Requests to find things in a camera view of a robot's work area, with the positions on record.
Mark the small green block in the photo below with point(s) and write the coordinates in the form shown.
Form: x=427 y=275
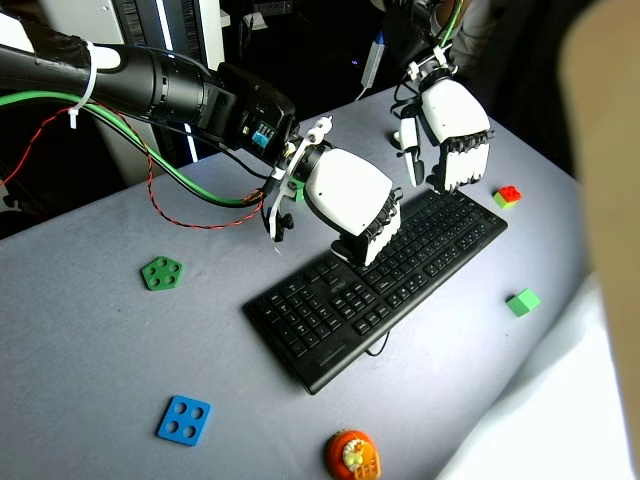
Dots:
x=298 y=190

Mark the black computer keyboard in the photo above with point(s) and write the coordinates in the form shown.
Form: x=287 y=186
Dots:
x=380 y=295

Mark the red and green brick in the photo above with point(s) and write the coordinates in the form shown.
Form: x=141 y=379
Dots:
x=507 y=196

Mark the green pentagon block with holes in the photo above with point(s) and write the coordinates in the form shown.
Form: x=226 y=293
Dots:
x=161 y=273

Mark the green cube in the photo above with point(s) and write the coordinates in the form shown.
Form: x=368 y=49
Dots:
x=523 y=303

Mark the blurred tan panel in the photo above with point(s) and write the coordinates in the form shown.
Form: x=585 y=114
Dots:
x=605 y=175

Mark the orange toy cake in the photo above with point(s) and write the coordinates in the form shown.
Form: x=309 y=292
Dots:
x=352 y=455

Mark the grey table cloth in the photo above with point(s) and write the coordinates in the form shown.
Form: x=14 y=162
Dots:
x=125 y=340

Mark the white zip tie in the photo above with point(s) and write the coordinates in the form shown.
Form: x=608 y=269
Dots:
x=89 y=82

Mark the blue square block with holes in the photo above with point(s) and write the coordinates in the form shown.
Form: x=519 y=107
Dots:
x=184 y=421

